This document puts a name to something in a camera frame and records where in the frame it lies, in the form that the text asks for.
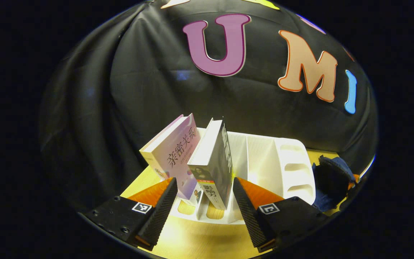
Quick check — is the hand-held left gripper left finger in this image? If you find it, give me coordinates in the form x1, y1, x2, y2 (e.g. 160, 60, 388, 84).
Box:
83, 177, 178, 251

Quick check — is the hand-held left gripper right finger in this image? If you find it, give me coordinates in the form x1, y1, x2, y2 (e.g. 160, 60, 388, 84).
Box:
233, 177, 331, 253

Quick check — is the blue schoolbag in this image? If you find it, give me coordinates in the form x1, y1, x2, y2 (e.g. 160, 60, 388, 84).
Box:
311, 155, 358, 212

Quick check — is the pink book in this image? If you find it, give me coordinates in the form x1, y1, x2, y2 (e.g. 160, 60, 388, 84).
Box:
139, 113, 202, 207

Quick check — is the black book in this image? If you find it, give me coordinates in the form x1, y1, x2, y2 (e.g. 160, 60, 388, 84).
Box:
187, 118, 233, 210

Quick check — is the white bookshelf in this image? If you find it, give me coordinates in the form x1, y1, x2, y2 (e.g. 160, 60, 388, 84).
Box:
169, 128, 316, 224

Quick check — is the black backdrop cloth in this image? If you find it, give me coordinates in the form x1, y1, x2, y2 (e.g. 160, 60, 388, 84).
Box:
40, 0, 378, 216

